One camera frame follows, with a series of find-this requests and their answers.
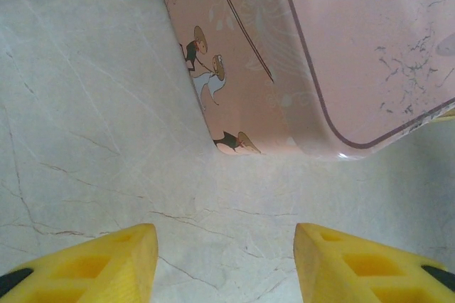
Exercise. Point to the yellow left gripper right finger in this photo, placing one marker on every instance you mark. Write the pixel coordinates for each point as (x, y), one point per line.
(359, 271)

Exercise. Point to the pink tin box with cartoon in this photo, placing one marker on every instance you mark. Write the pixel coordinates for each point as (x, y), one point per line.
(270, 50)

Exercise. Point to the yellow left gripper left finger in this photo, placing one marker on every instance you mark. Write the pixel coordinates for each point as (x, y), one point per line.
(99, 271)

